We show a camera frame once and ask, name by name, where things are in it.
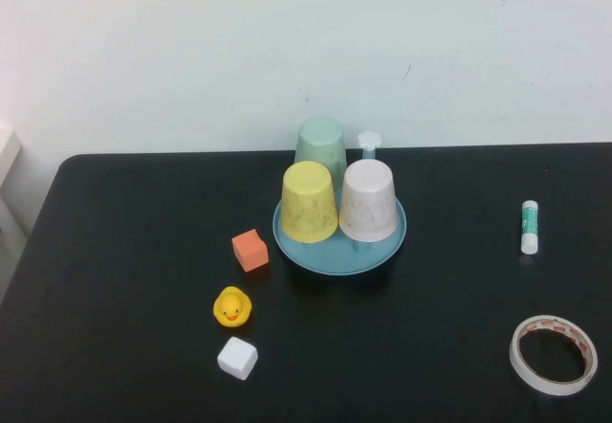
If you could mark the pale green plastic cup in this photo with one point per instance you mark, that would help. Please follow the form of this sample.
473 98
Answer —
320 143

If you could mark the yellow plastic cup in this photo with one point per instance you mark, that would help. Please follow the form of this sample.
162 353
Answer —
308 203

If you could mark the pale pink plastic cup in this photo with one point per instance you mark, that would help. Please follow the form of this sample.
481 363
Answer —
368 203

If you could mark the blue cup stand with pegs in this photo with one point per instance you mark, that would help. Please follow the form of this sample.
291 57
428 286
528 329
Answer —
330 260

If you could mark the orange foam cube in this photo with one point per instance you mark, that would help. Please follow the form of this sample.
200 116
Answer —
249 251

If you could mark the yellow rubber duck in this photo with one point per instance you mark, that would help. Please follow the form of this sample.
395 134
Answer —
232 308

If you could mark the white foam cube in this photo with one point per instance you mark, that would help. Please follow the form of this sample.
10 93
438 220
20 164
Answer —
237 359

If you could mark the green and white glue stick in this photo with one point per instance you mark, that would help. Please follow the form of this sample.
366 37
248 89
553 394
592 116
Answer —
531 227

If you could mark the white double-sided tape roll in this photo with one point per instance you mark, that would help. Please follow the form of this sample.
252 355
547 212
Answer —
550 387

